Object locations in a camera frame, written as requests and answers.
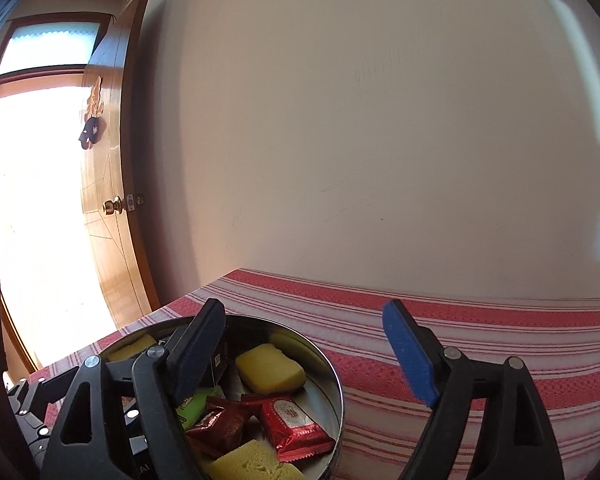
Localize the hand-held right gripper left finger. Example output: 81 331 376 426
40 298 227 480

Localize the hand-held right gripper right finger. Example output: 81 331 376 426
381 299 566 480

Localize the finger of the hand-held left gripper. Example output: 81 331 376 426
107 377 148 441

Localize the small black box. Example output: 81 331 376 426
197 330 230 388

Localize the green tissue pack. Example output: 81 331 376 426
174 385 227 431

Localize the yellow green sponge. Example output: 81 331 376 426
202 439 308 480
235 343 307 395
102 334 157 363

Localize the dark red snack packet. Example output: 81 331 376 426
185 396 253 461

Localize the round dark blue cookie tin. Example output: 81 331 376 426
92 314 347 480

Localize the wooden door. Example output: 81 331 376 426
80 0 156 331

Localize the hanging door decoration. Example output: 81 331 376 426
77 77 105 152

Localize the transom window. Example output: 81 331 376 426
0 21 106 76

